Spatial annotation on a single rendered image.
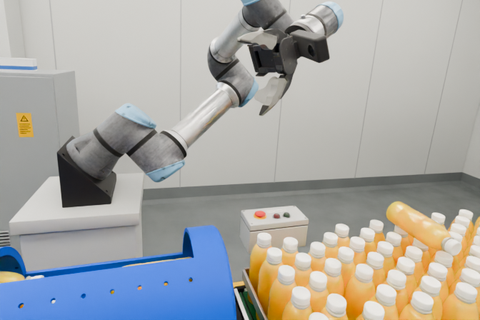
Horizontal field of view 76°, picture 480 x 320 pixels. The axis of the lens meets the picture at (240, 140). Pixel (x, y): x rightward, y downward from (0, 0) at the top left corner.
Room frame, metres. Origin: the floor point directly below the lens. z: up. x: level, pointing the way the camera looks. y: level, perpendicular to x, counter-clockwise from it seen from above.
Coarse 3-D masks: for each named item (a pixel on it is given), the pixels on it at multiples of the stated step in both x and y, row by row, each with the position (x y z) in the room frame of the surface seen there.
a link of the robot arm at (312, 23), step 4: (304, 16) 0.71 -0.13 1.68; (308, 16) 0.72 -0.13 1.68; (312, 16) 0.72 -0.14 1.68; (300, 20) 0.70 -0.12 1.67; (304, 20) 0.70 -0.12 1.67; (308, 20) 0.70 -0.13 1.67; (312, 20) 0.70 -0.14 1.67; (316, 20) 0.71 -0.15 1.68; (304, 24) 0.69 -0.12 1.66; (308, 24) 0.69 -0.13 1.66; (312, 24) 0.69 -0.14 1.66; (316, 24) 0.70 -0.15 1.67; (320, 24) 0.71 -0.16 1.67; (312, 28) 0.69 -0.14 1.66; (316, 28) 0.69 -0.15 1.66; (320, 28) 0.70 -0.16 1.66; (312, 32) 0.69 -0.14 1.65; (316, 32) 0.69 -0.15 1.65; (320, 32) 0.70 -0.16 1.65
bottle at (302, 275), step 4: (296, 268) 0.67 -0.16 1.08; (300, 268) 0.66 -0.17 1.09; (304, 268) 0.66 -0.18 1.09; (308, 268) 0.66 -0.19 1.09; (296, 272) 0.66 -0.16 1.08; (300, 272) 0.66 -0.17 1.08; (304, 272) 0.66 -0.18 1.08; (308, 272) 0.66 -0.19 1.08; (296, 276) 0.65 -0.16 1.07; (300, 276) 0.65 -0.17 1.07; (304, 276) 0.65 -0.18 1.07; (308, 276) 0.65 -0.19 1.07; (296, 280) 0.65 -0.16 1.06; (300, 280) 0.65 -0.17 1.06; (304, 280) 0.65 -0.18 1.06; (308, 280) 0.65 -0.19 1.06; (296, 284) 0.65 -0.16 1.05; (300, 284) 0.64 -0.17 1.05; (304, 284) 0.64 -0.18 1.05
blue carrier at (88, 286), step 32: (0, 256) 0.48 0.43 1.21; (160, 256) 0.65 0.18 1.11; (192, 256) 0.67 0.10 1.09; (224, 256) 0.50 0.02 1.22; (0, 288) 0.39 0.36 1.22; (32, 288) 0.40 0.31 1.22; (64, 288) 0.41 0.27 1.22; (96, 288) 0.42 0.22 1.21; (128, 288) 0.42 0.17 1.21; (160, 288) 0.43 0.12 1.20; (192, 288) 0.44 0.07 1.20; (224, 288) 0.46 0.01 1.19
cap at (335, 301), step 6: (330, 294) 0.55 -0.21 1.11; (336, 294) 0.55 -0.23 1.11; (330, 300) 0.53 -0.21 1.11; (336, 300) 0.54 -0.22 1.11; (342, 300) 0.54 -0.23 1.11; (330, 306) 0.53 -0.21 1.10; (336, 306) 0.52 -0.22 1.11; (342, 306) 0.52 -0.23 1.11; (336, 312) 0.52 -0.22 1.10; (342, 312) 0.52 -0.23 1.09
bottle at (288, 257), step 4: (284, 248) 0.74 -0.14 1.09; (284, 252) 0.74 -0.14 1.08; (288, 252) 0.73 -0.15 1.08; (292, 252) 0.73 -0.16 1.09; (296, 252) 0.74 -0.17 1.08; (284, 256) 0.73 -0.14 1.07; (288, 256) 0.72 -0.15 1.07; (292, 256) 0.72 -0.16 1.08; (284, 260) 0.72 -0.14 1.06; (288, 260) 0.72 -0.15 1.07; (292, 260) 0.72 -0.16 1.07; (284, 264) 0.72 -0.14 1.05; (288, 264) 0.71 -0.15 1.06; (292, 264) 0.71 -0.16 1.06
